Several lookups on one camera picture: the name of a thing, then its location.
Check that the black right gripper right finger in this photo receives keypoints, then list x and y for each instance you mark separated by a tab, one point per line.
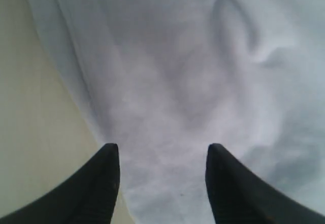
237	195

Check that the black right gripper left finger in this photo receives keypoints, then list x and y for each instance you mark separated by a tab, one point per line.
88	196

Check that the white t-shirt with red print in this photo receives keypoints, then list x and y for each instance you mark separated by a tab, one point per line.
164	79

